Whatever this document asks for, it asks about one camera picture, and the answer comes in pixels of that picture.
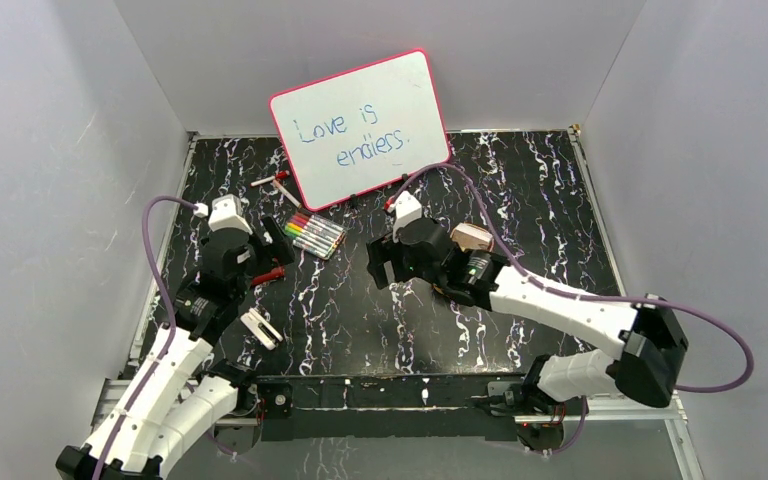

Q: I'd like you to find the red card holder wallet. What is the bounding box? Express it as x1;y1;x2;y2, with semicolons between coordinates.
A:
251;266;285;288

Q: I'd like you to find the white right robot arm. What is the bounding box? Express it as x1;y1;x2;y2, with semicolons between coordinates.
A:
367;218;689;414

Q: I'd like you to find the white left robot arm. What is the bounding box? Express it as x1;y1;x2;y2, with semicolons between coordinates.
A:
55;216;295;479

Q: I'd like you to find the orange card tray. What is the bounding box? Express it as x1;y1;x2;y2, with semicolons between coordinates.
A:
450;222;495;251

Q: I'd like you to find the pack of coloured markers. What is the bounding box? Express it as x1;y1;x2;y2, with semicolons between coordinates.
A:
284;212;346;260

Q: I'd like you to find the white marker pen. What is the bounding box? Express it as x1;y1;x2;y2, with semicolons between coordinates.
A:
272;180;301;209

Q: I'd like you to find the white whiteboard eraser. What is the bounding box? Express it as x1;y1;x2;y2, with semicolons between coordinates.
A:
239;308;284;350

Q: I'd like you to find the red capped white marker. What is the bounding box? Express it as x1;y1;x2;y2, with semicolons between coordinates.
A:
250;170;290;188

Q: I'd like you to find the pink framed whiteboard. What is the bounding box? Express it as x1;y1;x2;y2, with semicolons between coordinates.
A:
269;49;451;211

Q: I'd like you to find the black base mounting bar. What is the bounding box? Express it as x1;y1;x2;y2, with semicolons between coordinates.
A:
195;374;587;452

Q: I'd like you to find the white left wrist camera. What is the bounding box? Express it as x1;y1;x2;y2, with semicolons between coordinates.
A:
193;194;253;234

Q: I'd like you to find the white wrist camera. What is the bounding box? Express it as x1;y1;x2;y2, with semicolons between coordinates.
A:
385;191;423;242
193;194;253;234

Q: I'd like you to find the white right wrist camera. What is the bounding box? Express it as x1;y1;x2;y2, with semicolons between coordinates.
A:
385;191;423;242

